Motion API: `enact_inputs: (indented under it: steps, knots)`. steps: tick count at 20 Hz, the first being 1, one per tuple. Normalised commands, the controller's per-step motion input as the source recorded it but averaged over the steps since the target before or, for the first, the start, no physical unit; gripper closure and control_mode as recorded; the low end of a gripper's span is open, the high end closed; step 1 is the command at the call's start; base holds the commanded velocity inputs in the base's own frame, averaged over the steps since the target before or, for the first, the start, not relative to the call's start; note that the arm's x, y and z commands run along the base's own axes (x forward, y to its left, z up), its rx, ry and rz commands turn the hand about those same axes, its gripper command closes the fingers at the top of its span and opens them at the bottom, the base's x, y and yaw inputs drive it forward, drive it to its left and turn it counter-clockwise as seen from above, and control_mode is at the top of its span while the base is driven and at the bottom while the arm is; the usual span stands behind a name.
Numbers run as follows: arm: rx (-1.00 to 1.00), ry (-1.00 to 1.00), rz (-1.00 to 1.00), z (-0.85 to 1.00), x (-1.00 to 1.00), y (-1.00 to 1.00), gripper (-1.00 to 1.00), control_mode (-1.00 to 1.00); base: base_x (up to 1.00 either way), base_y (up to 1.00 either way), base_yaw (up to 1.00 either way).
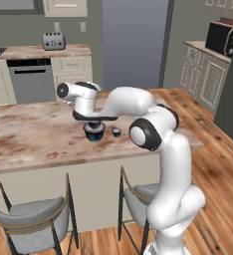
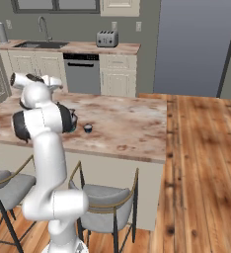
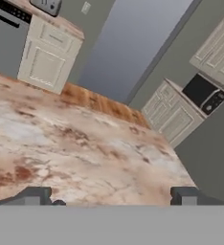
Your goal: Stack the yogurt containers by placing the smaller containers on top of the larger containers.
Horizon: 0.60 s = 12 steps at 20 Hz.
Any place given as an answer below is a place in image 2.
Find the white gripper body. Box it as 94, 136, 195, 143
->
41, 74, 64, 91

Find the small dark blue yogurt container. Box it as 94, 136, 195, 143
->
83, 123, 94, 134

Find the cream cupboard run under sink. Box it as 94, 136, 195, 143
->
0, 48, 69, 93

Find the grey dishwasher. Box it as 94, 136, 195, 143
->
62, 52, 102, 96

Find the dark sink basin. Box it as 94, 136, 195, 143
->
13, 41, 70, 50

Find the silver tap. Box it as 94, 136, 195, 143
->
38, 16, 53, 43

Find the cream cupboard with drawer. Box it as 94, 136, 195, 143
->
99, 53, 138, 99

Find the silver toaster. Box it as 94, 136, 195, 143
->
96, 30, 119, 48

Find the grey paper towel roll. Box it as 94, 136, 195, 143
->
0, 21, 9, 45

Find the dark framed window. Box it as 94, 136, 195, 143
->
10, 0, 101, 15

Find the cream kitchen island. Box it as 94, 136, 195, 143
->
0, 140, 165, 232

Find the grey fridge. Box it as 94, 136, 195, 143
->
152, 0, 231, 99

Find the cream wall cupboard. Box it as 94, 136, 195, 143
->
100, 0, 142, 18

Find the grey stool with brass frame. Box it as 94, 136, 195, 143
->
0, 153, 38, 253
67, 160, 140, 253

